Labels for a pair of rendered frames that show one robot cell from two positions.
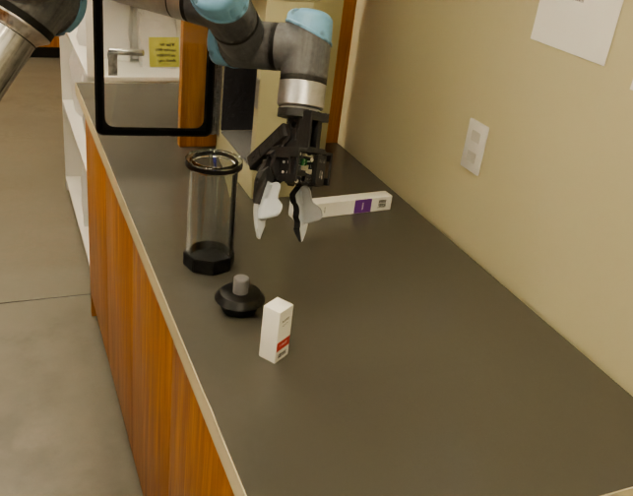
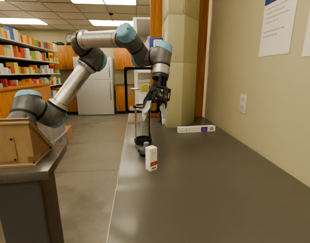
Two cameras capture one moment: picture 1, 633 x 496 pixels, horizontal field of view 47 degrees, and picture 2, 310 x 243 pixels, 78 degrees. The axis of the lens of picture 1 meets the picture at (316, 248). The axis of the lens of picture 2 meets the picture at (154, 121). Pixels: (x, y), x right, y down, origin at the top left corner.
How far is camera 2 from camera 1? 0.50 m
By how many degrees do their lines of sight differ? 23
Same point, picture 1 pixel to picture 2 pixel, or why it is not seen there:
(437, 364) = (220, 177)
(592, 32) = (281, 43)
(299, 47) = (158, 53)
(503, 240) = (256, 136)
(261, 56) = (146, 59)
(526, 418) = (262, 202)
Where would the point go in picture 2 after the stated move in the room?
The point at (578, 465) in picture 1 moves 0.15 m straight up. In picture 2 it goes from (291, 228) to (302, 178)
